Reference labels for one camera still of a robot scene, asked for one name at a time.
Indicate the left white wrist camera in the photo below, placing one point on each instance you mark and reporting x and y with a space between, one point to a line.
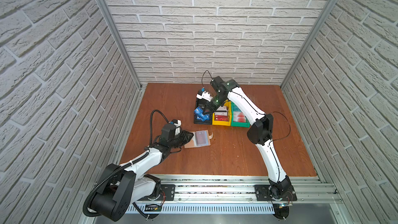
177 124

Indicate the cards in black bin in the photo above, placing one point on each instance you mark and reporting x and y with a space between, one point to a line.
208 117

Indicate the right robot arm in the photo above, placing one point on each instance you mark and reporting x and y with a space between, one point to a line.
259 133

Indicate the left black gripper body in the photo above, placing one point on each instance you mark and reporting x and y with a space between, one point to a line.
176 142

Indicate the black storage bin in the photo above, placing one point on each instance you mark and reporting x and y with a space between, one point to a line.
201 103

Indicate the aluminium rail frame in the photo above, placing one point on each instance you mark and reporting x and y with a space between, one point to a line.
211 194

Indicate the cards in green bin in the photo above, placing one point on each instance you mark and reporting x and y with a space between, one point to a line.
239 117

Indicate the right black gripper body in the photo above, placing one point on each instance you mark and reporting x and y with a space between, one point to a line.
218 101

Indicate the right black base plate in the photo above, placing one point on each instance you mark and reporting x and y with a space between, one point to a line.
272 193

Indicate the yellow storage bin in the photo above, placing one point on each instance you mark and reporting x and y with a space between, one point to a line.
228 104

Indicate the cards in yellow bin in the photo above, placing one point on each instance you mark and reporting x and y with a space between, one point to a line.
221 114

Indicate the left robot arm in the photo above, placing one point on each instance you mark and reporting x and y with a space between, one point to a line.
122 185

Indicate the blue credit card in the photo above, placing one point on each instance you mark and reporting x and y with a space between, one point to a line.
199 113

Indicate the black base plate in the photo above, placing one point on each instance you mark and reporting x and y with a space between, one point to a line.
272 193
164 192

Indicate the red VIP credit card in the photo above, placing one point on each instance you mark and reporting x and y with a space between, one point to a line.
202 138

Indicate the tan leather card holder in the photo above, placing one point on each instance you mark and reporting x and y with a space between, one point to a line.
192 143

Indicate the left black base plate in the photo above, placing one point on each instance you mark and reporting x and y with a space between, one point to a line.
164 192

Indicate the green storage bin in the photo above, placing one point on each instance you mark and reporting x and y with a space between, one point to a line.
235 124

